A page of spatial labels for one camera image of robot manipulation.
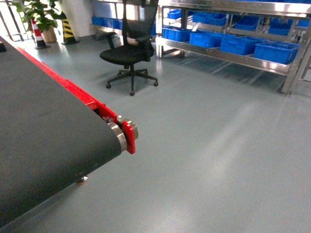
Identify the stainless steel shelf rack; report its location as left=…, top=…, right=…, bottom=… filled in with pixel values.
left=91, top=0, right=311, bottom=95

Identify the black mesh office chair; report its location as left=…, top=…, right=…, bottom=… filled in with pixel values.
left=100, top=0, right=158, bottom=96

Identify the black conveyor belt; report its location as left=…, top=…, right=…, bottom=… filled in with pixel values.
left=0, top=39, right=138, bottom=228

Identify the red white traffic cone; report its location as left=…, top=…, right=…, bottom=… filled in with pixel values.
left=31, top=18, right=50, bottom=50

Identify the green potted plant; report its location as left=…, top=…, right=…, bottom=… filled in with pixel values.
left=10, top=0, right=61, bottom=43

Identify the black rectangular box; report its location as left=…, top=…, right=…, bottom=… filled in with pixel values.
left=0, top=41, right=7, bottom=53

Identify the yellow black striped post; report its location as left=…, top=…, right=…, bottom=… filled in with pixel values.
left=60, top=12, right=78, bottom=45

